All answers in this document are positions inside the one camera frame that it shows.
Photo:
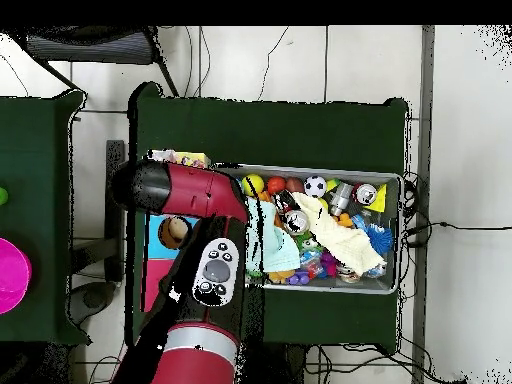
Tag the small green object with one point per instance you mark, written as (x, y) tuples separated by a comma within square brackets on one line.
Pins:
[(2, 196)]

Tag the orange ball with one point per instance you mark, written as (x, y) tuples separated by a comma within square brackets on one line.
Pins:
[(276, 184)]

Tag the dark grey oval base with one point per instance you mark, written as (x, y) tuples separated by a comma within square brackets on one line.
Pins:
[(94, 298)]

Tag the wooden box with three holes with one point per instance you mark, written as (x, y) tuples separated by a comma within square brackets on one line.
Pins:
[(154, 240)]

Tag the yellow ball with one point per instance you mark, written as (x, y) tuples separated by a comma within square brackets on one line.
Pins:
[(254, 185)]

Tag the crushed black drink can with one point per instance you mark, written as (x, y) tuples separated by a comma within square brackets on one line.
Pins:
[(283, 200)]

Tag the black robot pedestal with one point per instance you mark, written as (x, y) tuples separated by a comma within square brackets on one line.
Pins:
[(280, 364)]

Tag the small soccer ball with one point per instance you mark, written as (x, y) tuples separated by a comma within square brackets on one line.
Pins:
[(315, 186)]

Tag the pink round disc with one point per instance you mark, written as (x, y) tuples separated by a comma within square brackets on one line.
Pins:
[(12, 276)]

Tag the silver top drink can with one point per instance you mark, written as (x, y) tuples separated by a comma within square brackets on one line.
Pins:
[(364, 194)]

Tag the black mesh chair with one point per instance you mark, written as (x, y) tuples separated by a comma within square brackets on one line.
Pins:
[(92, 48)]

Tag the colourful spotted cloth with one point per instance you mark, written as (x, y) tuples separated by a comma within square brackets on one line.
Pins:
[(192, 160)]

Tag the black upright panel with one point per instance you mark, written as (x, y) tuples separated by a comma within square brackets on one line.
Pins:
[(114, 240)]

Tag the brown football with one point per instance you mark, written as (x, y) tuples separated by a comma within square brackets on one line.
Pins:
[(294, 184)]

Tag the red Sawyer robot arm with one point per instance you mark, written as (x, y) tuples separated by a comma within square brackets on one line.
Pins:
[(188, 192)]

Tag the blue spiky toy with eyes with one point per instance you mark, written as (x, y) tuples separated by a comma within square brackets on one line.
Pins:
[(380, 238)]

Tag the dark green side tablecloth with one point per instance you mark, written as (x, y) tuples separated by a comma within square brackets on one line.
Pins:
[(36, 160)]

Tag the cream waffle cloth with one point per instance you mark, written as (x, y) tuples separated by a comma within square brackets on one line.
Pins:
[(344, 240)]

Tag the mint green waffle cloth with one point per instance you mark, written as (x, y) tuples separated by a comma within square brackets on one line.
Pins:
[(280, 248)]

